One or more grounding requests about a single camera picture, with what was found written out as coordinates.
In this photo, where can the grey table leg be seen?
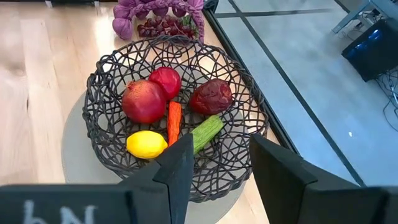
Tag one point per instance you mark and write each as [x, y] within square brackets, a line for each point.
[357, 15]

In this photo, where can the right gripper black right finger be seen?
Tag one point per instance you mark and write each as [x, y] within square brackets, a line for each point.
[295, 193]

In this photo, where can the red pomegranate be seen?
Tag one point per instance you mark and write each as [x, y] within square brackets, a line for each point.
[143, 101]

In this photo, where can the grey round placemat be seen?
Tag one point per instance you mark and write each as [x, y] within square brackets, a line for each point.
[77, 161]

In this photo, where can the green ridged gourd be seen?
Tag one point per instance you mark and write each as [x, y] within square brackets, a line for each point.
[206, 132]

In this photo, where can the purple onion braid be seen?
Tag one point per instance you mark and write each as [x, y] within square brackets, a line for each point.
[122, 26]

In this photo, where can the orange carrot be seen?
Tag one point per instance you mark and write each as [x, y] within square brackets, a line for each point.
[174, 123]

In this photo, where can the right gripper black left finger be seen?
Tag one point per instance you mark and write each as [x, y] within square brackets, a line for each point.
[140, 202]

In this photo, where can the glossy red round fruit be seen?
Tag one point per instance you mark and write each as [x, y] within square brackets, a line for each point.
[168, 81]

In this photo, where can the black aluminium table frame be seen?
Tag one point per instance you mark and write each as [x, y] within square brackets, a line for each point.
[248, 77]

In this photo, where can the yellow lemon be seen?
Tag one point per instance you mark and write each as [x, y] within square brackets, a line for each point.
[146, 144]

